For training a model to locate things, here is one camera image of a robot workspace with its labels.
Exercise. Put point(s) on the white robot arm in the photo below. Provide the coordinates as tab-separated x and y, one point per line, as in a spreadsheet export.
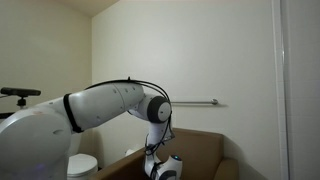
35	142

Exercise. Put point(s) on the brown armchair sofa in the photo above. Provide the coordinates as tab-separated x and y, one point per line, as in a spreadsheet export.
202	154

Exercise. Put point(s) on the white toilet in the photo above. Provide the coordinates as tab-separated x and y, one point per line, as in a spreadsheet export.
80	166

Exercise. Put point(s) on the chrome wall towel bar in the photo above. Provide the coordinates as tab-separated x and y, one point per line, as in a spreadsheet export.
197	102

